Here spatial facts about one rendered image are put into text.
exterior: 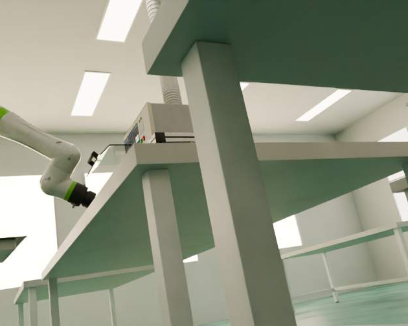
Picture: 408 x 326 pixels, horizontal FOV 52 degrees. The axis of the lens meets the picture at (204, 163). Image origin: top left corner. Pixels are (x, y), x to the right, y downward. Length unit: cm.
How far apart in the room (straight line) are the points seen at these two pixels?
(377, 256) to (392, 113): 288
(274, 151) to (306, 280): 728
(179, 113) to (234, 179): 161
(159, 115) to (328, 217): 722
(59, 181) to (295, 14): 145
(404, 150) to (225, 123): 100
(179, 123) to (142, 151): 112
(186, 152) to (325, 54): 44
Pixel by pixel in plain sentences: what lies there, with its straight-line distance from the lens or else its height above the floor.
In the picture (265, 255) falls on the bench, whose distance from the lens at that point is 45.
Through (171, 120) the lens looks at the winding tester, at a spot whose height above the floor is 123.
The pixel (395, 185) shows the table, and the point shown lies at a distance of 210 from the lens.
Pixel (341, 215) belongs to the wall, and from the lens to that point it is 923.
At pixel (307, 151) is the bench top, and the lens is 114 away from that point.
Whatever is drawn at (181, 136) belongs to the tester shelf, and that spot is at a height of 109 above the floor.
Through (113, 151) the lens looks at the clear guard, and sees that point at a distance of 184.
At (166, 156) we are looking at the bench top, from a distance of 93.
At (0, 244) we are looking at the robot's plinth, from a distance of 177.
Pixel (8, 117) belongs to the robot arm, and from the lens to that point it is 196.
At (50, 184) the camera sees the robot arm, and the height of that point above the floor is 96.
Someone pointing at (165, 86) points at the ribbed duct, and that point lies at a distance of 382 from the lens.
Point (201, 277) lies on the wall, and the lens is 720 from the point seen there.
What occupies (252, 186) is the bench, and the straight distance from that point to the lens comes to 46.
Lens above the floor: 41
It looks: 17 degrees up
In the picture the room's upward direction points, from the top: 11 degrees counter-clockwise
